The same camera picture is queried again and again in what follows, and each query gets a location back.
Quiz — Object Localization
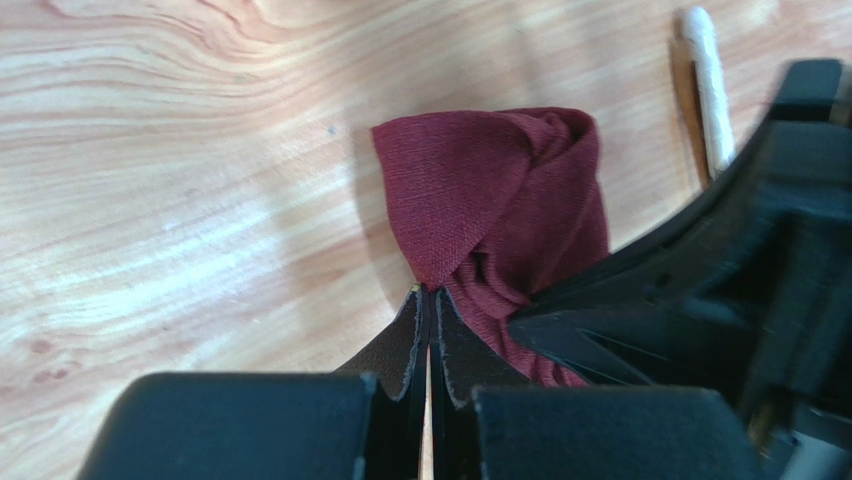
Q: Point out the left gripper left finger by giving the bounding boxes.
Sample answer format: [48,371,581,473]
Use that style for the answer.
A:
[80,287,427,479]

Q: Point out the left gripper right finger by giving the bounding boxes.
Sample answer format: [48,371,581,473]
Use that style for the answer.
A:
[429,290,763,479]

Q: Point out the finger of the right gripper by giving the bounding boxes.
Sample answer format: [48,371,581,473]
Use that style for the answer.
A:
[510,199,851,418]
[532,58,851,313]

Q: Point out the dark red cloth napkin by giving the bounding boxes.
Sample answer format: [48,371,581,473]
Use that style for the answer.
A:
[371,107,610,386]

